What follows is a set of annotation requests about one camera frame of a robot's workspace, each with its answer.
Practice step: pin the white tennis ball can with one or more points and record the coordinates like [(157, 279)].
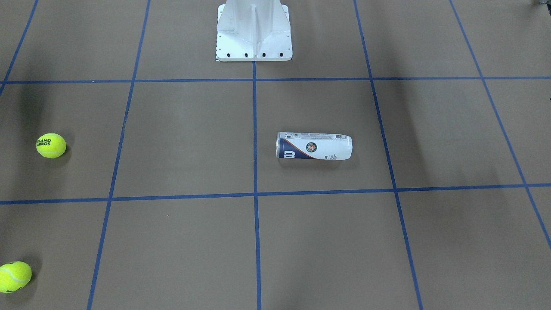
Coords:
[(317, 146)]

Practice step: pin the yellow tennis ball with lettering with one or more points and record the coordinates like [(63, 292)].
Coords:
[(51, 145)]

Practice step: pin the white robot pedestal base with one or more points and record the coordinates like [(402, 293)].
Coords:
[(253, 31)]

